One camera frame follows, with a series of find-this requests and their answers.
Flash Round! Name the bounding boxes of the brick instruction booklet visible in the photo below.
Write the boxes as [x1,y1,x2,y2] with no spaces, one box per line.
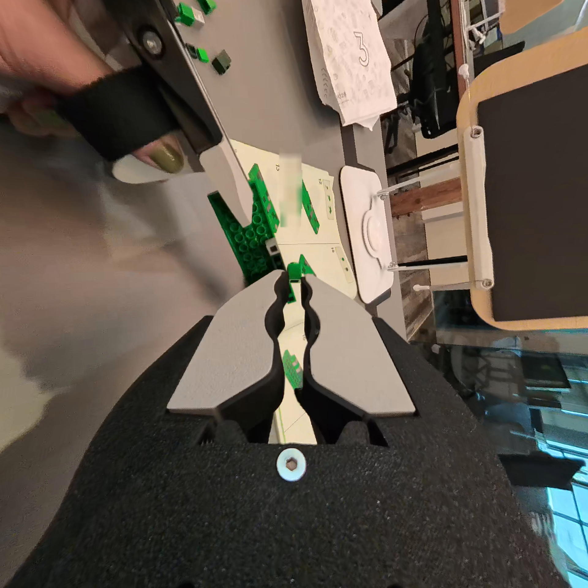
[228,139,359,445]

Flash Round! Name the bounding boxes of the black office chair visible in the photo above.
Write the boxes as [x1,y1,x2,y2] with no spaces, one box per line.
[404,0,460,139]

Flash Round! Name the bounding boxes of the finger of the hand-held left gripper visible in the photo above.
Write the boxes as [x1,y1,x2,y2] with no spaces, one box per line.
[199,137,256,227]

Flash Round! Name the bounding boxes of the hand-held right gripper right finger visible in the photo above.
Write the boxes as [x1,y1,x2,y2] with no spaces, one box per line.
[294,274,417,445]

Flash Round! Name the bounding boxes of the brown wooden table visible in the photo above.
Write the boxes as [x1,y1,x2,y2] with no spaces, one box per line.
[449,0,474,99]

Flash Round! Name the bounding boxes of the white numbered paper bag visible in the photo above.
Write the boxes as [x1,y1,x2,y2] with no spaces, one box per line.
[302,0,398,132]

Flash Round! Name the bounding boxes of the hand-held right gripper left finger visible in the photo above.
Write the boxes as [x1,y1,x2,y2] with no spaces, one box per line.
[167,269,288,444]

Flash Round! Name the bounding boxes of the white desk lamp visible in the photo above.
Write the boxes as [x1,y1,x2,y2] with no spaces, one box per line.
[339,27,588,332]

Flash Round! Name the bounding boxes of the green brick assembly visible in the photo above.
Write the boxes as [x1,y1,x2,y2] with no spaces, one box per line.
[208,164,288,288]

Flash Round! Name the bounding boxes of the grey desk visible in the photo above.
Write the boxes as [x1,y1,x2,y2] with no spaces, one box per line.
[0,0,409,588]

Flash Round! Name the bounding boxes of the wooden post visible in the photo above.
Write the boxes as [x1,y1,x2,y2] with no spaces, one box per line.
[390,178,464,217]

